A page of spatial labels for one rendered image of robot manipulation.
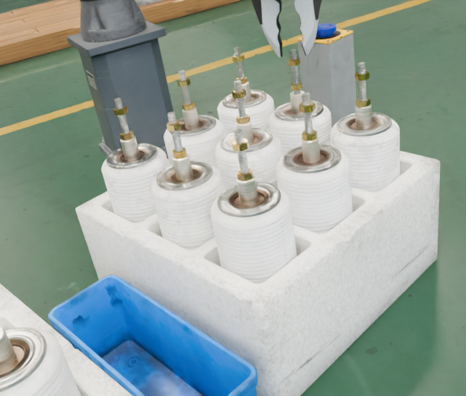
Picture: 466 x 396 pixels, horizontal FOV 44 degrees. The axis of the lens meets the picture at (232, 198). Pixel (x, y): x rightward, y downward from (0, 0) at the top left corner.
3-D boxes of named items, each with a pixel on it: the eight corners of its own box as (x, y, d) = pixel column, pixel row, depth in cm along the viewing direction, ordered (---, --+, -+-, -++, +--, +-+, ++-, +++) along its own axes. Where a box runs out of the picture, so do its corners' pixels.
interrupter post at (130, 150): (126, 163, 83) (120, 143, 81) (123, 157, 85) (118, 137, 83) (142, 159, 83) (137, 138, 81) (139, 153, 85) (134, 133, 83)
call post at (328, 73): (310, 193, 116) (296, 41, 101) (332, 178, 120) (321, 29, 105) (339, 203, 112) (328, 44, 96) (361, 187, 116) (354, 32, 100)
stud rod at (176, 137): (177, 168, 75) (165, 114, 71) (181, 164, 76) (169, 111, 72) (184, 168, 75) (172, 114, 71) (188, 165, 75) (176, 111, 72)
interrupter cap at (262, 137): (224, 159, 79) (223, 154, 79) (218, 137, 86) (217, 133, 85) (277, 148, 79) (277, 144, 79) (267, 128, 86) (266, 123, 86)
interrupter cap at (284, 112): (328, 118, 86) (328, 114, 85) (277, 126, 86) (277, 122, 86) (319, 100, 92) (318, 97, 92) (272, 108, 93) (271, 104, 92)
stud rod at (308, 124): (308, 147, 74) (302, 92, 71) (315, 148, 74) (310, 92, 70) (306, 151, 74) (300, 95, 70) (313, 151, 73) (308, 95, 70)
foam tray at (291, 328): (104, 298, 97) (74, 207, 88) (260, 196, 119) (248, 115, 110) (279, 419, 71) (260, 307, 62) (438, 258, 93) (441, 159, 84)
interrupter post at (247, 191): (263, 199, 68) (260, 174, 67) (251, 209, 67) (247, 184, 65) (247, 195, 70) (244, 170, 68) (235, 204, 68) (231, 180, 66)
